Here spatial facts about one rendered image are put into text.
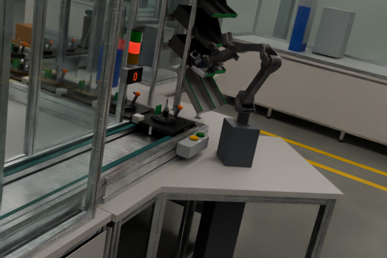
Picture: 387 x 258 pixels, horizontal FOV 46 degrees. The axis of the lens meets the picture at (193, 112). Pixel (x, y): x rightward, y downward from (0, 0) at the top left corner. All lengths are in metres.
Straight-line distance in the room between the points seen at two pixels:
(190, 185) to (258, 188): 0.31
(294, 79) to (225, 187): 4.21
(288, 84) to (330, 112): 0.65
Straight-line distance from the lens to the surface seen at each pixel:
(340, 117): 6.01
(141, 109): 2.43
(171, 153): 2.08
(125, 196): 1.78
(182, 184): 1.94
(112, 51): 1.39
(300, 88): 6.08
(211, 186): 1.97
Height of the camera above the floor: 1.71
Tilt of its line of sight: 17 degrees down
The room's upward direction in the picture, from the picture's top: 11 degrees clockwise
